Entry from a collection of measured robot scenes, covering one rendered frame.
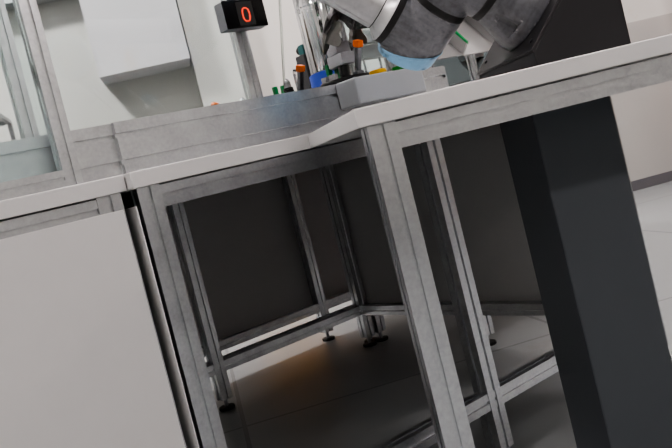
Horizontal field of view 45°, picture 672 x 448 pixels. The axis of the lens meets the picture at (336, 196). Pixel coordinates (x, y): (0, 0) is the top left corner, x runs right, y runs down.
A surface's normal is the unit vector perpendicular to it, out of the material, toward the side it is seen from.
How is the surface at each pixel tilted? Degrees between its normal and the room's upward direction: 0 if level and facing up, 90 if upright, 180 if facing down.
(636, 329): 90
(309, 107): 90
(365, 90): 90
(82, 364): 90
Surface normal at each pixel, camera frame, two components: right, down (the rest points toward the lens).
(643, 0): 0.18, 0.00
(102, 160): 0.60, -0.11
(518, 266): -0.76, 0.22
